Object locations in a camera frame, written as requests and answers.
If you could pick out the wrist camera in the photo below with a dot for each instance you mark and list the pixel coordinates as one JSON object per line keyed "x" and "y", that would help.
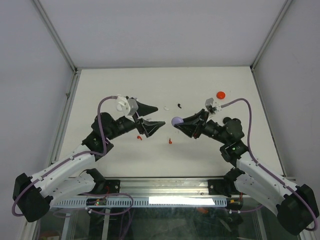
{"x": 212, "y": 106}
{"x": 128, "y": 106}

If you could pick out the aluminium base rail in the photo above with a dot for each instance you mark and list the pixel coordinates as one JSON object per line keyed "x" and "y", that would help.
{"x": 165, "y": 186}

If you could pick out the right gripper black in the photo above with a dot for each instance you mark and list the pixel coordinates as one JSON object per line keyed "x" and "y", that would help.
{"x": 193, "y": 125}

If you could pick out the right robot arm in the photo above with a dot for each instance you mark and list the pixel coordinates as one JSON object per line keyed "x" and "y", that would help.
{"x": 294, "y": 206}

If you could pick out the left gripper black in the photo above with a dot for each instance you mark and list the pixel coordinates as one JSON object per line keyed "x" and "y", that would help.
{"x": 148, "y": 127}

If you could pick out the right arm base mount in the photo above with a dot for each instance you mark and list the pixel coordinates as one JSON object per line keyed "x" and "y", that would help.
{"x": 219, "y": 187}

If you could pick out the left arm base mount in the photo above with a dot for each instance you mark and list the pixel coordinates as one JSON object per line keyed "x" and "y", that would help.
{"x": 105, "y": 187}

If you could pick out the aluminium frame post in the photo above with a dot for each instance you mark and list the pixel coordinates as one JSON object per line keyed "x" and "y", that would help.
{"x": 272, "y": 31}
{"x": 53, "y": 33}

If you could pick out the purple charging case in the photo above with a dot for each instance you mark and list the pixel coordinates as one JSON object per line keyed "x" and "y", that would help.
{"x": 177, "y": 120}

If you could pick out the orange round case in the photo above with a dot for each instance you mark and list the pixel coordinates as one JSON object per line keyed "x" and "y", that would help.
{"x": 221, "y": 95}

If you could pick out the left aluminium frame post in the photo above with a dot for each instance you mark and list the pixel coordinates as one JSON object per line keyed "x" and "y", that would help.
{"x": 53, "y": 33}

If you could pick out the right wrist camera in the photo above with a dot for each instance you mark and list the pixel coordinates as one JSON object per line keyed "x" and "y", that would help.
{"x": 212, "y": 106}

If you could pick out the white slotted cable duct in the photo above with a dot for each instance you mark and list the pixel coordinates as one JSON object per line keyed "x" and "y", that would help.
{"x": 143, "y": 202}

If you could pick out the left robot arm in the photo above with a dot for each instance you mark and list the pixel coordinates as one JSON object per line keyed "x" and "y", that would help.
{"x": 33, "y": 196}

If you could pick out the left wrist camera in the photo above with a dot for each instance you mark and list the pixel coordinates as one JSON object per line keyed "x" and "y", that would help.
{"x": 128, "y": 106}

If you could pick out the right aluminium frame post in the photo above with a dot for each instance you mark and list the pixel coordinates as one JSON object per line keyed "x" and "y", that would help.
{"x": 272, "y": 31}

